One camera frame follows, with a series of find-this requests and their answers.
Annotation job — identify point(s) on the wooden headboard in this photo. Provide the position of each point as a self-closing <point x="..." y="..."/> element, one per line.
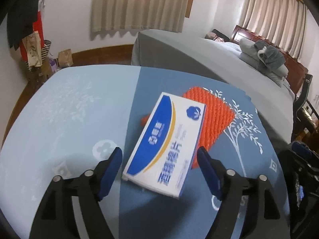
<point x="297" y="71"/>

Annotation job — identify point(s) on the beige curtain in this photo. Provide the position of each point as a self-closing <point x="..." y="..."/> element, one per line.
<point x="165" y="15"/>
<point x="282" y="22"/>

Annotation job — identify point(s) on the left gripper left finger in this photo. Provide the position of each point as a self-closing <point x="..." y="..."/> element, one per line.
<point x="55" y="215"/>

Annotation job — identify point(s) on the striped basket bag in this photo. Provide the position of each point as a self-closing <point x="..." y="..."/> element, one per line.
<point x="45" y="50"/>

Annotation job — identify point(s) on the orange foam net on table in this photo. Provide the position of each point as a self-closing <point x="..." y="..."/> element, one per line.
<point x="214" y="116"/>

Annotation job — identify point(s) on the beige curtain centre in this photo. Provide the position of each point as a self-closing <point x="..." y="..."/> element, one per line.
<point x="165" y="15"/>

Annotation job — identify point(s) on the grey covered bed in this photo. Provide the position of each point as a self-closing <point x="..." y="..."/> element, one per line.
<point x="181" y="52"/>

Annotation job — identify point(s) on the blue tree pattern tablecloth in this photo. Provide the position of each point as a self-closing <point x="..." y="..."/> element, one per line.
<point x="81" y="114"/>

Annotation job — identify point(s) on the blue white cardboard box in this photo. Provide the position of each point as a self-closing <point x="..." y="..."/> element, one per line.
<point x="165" y="177"/>

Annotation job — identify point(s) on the beige curtain right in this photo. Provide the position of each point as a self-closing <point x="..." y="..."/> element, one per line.
<point x="282" y="22"/>

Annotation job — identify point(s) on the black chair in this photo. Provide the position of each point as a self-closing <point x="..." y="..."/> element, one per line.
<point x="303" y="110"/>

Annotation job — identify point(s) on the grey pillows stack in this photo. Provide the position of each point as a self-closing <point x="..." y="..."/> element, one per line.
<point x="249" y="56"/>

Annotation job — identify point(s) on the beige tote bag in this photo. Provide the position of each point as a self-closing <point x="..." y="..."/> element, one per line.
<point x="33" y="49"/>

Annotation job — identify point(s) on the red hanging bag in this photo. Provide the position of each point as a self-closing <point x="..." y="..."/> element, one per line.
<point x="36" y="26"/>

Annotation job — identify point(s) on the brown paper bag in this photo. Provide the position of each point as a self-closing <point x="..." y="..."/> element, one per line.
<point x="65" y="58"/>

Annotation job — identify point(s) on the black jacket on rack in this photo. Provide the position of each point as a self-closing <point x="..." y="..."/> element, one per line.
<point x="21" y="16"/>

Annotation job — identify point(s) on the dark grey folded blanket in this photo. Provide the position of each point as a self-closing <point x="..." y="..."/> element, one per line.
<point x="270" y="57"/>

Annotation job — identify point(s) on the dark items on bed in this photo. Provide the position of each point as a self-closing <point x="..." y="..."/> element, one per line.
<point x="218" y="36"/>

